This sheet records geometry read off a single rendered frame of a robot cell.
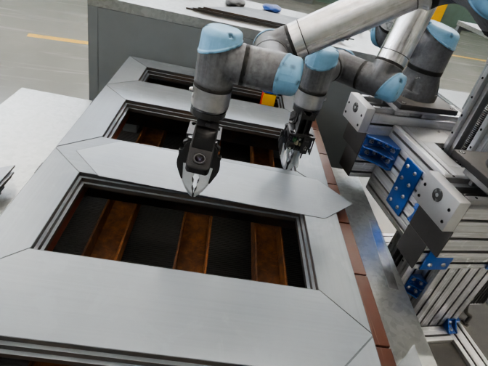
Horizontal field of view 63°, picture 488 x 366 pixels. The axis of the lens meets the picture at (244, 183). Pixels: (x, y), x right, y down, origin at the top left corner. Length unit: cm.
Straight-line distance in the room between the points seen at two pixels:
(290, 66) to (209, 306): 45
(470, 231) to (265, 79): 66
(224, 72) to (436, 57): 87
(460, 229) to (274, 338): 57
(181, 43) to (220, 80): 106
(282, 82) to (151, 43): 114
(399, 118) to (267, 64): 81
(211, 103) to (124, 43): 112
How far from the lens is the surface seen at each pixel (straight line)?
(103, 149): 113
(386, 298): 116
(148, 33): 181
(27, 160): 127
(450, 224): 108
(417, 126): 153
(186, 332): 72
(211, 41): 73
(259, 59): 74
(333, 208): 108
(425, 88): 147
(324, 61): 100
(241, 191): 103
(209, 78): 74
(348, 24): 86
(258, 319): 76
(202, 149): 76
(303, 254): 94
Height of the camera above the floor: 144
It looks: 34 degrees down
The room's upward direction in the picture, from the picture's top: 14 degrees clockwise
